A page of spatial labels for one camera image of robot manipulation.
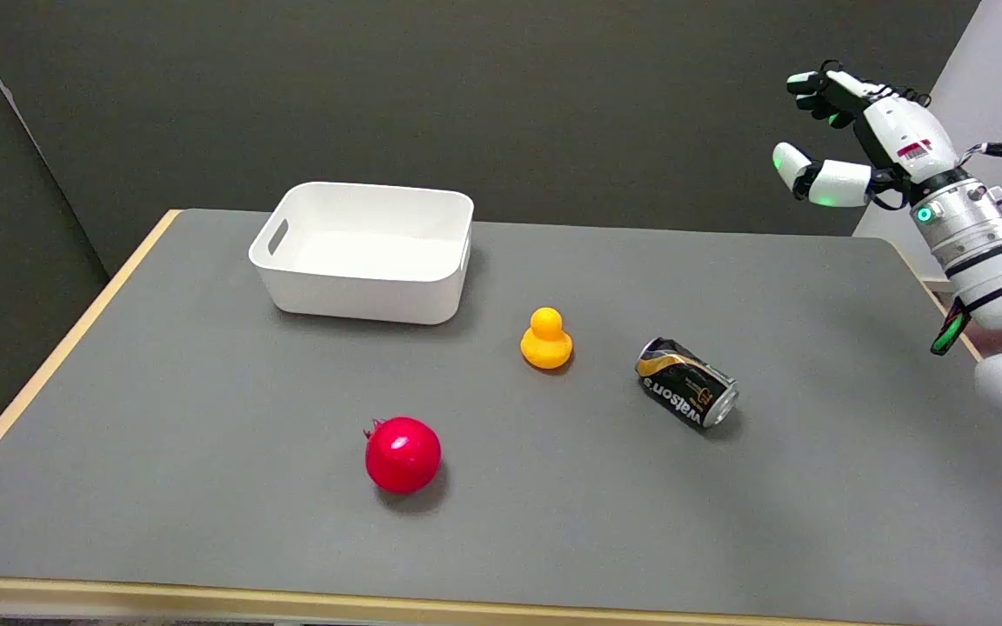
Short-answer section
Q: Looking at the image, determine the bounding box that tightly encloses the white plastic bin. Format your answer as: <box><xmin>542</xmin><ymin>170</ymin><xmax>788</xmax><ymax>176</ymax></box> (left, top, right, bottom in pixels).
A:
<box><xmin>248</xmin><ymin>181</ymin><xmax>476</xmax><ymax>326</ymax></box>

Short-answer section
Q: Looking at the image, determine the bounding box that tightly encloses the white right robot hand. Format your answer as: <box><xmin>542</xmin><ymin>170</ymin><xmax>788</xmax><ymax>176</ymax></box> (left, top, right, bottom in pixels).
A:
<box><xmin>772</xmin><ymin>61</ymin><xmax>963</xmax><ymax>210</ymax></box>

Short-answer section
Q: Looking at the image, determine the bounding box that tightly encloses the red pomegranate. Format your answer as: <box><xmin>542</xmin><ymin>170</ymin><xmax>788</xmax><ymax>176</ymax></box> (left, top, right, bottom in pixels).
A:
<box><xmin>363</xmin><ymin>416</ymin><xmax>444</xmax><ymax>496</ymax></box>

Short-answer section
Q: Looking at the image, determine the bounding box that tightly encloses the black soda can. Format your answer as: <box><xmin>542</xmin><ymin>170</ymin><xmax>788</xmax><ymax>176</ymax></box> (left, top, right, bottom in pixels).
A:
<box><xmin>635</xmin><ymin>336</ymin><xmax>740</xmax><ymax>430</ymax></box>

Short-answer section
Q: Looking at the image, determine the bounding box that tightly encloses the yellow rubber duck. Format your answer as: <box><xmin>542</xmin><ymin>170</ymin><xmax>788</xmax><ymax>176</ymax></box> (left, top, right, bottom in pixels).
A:
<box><xmin>519</xmin><ymin>307</ymin><xmax>574</xmax><ymax>370</ymax></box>

